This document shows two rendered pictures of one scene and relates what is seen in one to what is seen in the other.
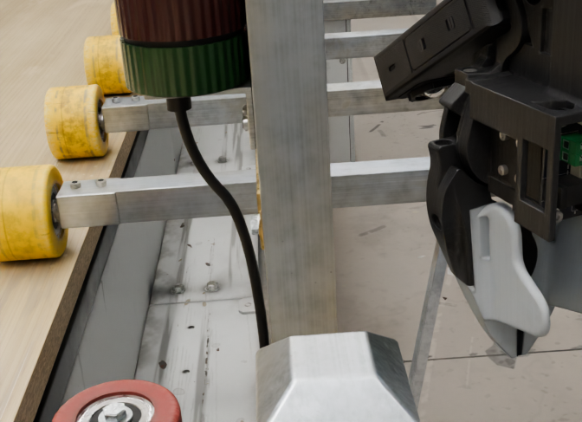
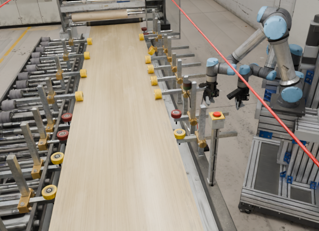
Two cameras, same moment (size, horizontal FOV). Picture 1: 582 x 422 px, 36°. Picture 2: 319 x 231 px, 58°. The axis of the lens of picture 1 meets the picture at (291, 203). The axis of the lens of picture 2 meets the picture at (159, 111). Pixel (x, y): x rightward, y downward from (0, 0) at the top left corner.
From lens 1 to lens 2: 1.64 m
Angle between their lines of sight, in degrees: 11
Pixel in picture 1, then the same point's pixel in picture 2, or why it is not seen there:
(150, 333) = not seen: hidden behind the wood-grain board
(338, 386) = (203, 106)
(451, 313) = not seen: hidden behind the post
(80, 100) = (155, 78)
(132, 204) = (169, 92)
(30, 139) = (145, 81)
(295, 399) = (202, 106)
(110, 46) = (151, 67)
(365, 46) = (186, 65)
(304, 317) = (193, 103)
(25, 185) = (159, 91)
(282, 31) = (193, 85)
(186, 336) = not seen: hidden behind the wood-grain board
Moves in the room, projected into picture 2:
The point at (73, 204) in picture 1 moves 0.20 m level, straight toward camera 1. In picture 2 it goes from (163, 93) to (173, 104)
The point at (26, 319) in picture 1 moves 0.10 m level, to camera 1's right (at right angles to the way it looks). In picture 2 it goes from (162, 104) to (174, 103)
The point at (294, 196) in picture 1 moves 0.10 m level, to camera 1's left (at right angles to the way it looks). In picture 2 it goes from (193, 95) to (180, 97)
